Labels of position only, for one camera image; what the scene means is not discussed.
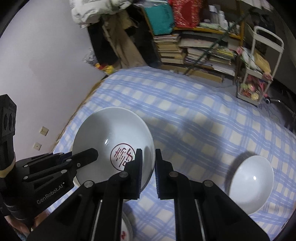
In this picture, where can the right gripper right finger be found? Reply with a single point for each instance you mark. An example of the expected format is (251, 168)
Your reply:
(202, 210)

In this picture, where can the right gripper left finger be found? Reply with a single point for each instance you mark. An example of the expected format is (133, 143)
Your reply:
(94, 210)

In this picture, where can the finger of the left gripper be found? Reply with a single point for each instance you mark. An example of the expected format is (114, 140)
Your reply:
(82, 159)

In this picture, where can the cherry plate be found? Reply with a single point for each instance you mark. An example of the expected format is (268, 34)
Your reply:
(126, 229)

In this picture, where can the large bowl red emblem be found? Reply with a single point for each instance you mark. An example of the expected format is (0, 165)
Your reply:
(115, 133)

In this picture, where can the red patterned small bowl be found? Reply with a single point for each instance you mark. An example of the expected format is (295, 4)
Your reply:
(252, 184)

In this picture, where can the left hand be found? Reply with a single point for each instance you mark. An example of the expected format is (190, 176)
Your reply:
(21, 227)

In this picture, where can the blue checked tablecloth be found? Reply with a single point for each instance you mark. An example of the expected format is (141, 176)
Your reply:
(203, 131)

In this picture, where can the hanging dark clothes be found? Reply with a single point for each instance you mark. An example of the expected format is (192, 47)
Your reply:
(123, 40)

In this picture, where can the white padded jacket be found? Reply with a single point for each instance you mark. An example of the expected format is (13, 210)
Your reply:
(86, 12)

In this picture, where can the yellow wooden shelf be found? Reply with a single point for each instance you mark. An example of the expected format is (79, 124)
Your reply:
(223, 18)

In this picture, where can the stack of books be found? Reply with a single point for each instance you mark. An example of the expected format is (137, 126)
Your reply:
(187, 47)

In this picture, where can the teal bag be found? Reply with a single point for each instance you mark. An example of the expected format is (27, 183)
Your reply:
(160, 18)

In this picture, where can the white rolling cart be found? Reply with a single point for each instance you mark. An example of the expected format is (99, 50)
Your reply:
(258, 75)

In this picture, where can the red patterned bag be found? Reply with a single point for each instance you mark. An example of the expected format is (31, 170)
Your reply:
(186, 12)

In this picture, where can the wall socket lower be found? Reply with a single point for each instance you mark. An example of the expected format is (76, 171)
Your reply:
(37, 146)

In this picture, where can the wall socket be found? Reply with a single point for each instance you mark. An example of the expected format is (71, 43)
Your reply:
(44, 131)
(37, 146)

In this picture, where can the wall socket upper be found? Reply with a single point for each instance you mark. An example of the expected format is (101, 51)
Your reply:
(44, 131)

